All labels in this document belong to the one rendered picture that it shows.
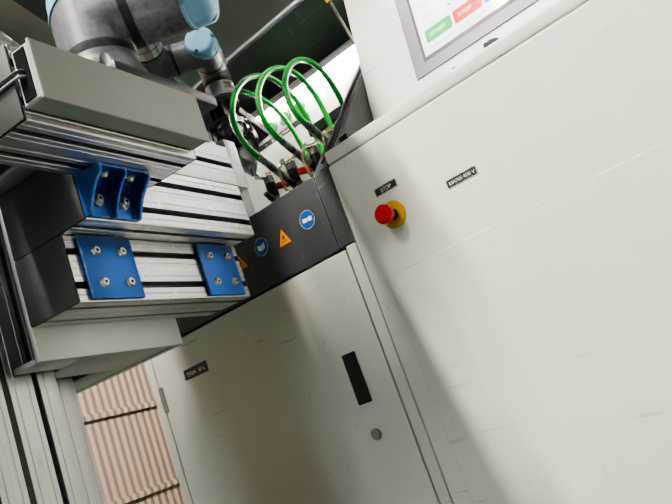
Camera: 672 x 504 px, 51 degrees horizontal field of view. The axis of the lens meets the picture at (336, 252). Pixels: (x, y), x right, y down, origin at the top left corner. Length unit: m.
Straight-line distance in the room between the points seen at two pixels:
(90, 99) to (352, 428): 0.85
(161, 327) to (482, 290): 0.53
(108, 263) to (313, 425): 0.67
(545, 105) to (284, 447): 0.85
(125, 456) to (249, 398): 2.54
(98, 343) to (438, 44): 0.96
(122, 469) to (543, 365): 3.10
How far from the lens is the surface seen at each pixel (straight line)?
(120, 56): 1.16
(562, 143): 1.18
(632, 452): 1.19
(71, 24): 1.20
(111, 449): 4.02
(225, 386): 1.62
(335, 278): 1.39
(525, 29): 1.24
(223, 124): 1.81
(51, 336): 0.98
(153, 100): 0.90
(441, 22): 1.63
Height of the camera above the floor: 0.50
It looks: 12 degrees up
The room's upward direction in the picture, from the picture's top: 20 degrees counter-clockwise
